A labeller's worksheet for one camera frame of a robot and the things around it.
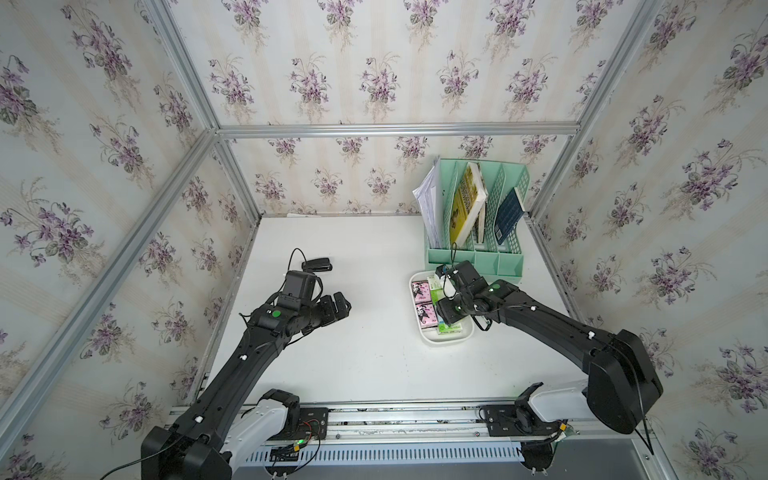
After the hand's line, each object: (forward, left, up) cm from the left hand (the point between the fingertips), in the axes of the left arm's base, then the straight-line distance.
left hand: (342, 312), depth 78 cm
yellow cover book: (+35, -39, +11) cm, 53 cm away
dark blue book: (+38, -56, -1) cm, 68 cm away
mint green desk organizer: (+23, -47, -6) cm, 53 cm away
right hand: (+5, -30, -5) cm, 31 cm away
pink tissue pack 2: (+3, -24, -7) cm, 25 cm away
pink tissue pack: (+11, -23, -7) cm, 26 cm away
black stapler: (+24, +12, -11) cm, 29 cm away
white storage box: (-3, -34, -9) cm, 35 cm away
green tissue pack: (0, -29, -10) cm, 30 cm away
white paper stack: (+32, -25, +14) cm, 43 cm away
